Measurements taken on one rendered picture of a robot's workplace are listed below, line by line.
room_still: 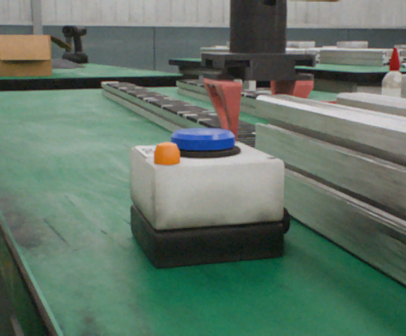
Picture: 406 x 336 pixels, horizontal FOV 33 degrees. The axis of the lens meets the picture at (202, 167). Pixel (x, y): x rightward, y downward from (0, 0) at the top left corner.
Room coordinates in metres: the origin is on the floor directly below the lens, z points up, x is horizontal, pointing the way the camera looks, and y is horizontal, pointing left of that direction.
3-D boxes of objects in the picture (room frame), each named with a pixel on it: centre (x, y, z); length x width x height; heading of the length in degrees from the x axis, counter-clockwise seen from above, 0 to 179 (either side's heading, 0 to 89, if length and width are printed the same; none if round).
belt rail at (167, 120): (1.22, 0.10, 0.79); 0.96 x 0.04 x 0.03; 16
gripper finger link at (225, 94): (0.69, -0.04, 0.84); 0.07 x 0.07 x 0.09; 16
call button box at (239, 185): (0.42, -0.01, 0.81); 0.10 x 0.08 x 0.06; 106
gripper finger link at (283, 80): (0.70, -0.07, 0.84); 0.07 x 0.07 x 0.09; 16
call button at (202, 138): (0.42, 0.00, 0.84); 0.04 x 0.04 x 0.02
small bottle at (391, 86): (1.16, -0.32, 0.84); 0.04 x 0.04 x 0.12
